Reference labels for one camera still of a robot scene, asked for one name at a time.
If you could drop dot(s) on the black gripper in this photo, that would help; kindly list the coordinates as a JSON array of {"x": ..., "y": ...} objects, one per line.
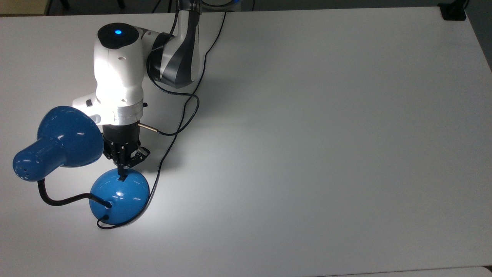
[{"x": 121, "y": 134}]

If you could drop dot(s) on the blue gooseneck desk lamp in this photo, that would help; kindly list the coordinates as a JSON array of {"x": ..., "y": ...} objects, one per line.
[{"x": 119, "y": 192}]

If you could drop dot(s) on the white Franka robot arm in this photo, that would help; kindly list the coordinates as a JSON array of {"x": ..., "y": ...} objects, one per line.
[{"x": 117, "y": 69}]

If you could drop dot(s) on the black clamp at table corner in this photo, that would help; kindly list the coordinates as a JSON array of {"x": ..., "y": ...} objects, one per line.
[{"x": 453, "y": 11}]

